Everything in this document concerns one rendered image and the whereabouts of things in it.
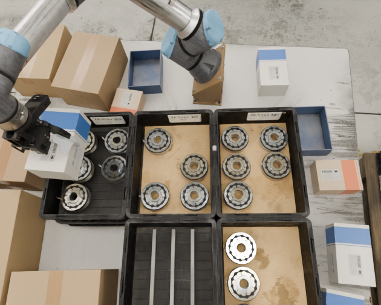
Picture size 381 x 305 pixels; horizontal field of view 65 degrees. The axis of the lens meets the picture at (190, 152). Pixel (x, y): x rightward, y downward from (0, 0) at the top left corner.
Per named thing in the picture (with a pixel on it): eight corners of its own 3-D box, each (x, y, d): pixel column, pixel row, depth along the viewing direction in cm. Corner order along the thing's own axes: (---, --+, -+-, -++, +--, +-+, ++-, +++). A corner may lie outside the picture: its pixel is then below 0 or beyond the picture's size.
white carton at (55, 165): (57, 120, 101) (43, 107, 92) (91, 122, 100) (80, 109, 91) (40, 177, 94) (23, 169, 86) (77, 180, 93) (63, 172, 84)
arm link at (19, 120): (-8, 94, 69) (25, 95, 68) (5, 103, 73) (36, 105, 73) (-19, 123, 67) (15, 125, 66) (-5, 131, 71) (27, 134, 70)
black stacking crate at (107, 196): (71, 127, 126) (58, 114, 116) (140, 125, 124) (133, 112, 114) (55, 223, 112) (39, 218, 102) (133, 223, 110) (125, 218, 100)
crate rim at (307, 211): (213, 111, 113) (213, 108, 111) (294, 109, 111) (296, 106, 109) (216, 218, 99) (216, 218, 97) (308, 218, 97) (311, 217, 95)
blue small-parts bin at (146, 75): (133, 60, 150) (129, 51, 143) (162, 58, 149) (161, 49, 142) (131, 95, 143) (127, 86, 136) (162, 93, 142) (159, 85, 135)
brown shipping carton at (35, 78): (39, 46, 157) (20, 23, 142) (78, 47, 155) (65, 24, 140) (22, 96, 147) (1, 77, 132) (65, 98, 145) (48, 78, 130)
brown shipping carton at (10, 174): (17, 126, 141) (-6, 109, 126) (61, 127, 139) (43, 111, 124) (-3, 188, 131) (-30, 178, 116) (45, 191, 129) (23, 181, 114)
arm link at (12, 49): (-10, 40, 71) (-30, 79, 67) (-2, 18, 62) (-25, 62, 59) (25, 58, 75) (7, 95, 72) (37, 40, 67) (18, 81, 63)
